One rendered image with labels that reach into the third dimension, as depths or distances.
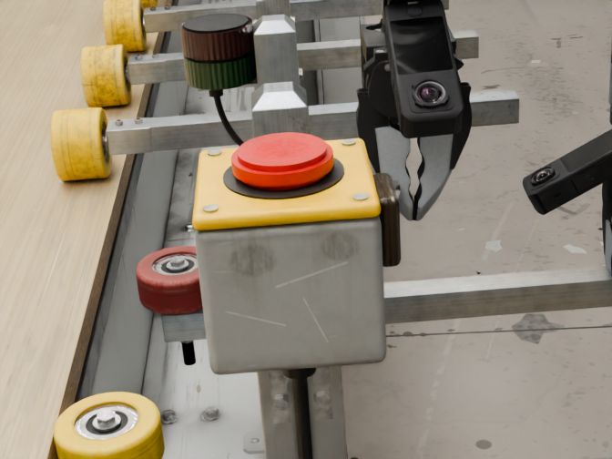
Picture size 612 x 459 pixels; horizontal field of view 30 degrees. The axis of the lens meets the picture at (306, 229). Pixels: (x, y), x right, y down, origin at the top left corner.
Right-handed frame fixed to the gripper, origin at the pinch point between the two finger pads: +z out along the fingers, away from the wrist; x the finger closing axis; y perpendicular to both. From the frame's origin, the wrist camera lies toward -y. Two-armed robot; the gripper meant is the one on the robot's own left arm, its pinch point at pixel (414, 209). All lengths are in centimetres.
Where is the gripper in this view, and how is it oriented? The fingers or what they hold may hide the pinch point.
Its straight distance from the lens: 94.0
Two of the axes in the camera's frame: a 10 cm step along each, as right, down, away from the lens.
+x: -10.0, 0.6, -0.1
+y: -0.4, -4.6, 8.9
